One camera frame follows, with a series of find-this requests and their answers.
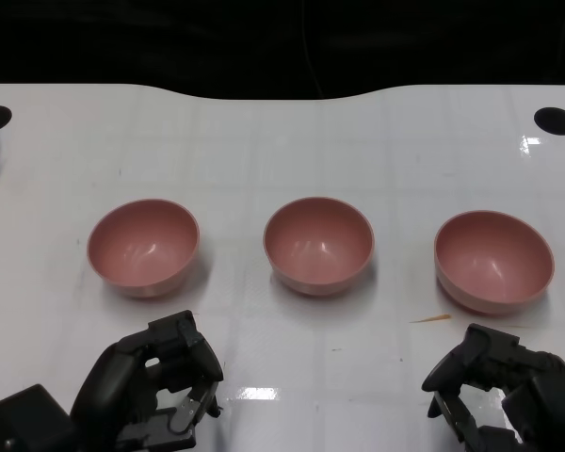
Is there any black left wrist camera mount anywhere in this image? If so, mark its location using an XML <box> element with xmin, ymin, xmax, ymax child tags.
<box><xmin>0</xmin><ymin>382</ymin><xmax>74</xmax><ymax>452</ymax></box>

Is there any pink plastic bowl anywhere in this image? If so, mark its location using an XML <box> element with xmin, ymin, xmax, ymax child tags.
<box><xmin>86</xmin><ymin>198</ymin><xmax>202</xmax><ymax>299</ymax></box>
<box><xmin>263</xmin><ymin>196</ymin><xmax>376</xmax><ymax>298</ymax></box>
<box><xmin>433</xmin><ymin>209</ymin><xmax>557</xmax><ymax>316</ymax></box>

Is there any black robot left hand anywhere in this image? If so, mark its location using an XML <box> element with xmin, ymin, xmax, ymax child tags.
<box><xmin>69</xmin><ymin>309</ymin><xmax>225</xmax><ymax>452</ymax></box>

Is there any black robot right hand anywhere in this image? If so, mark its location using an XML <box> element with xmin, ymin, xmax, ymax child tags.
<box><xmin>420</xmin><ymin>322</ymin><xmax>565</xmax><ymax>452</ymax></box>

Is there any thin orange sliver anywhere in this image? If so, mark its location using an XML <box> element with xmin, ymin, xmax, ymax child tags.
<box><xmin>408</xmin><ymin>313</ymin><xmax>452</xmax><ymax>325</ymax></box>

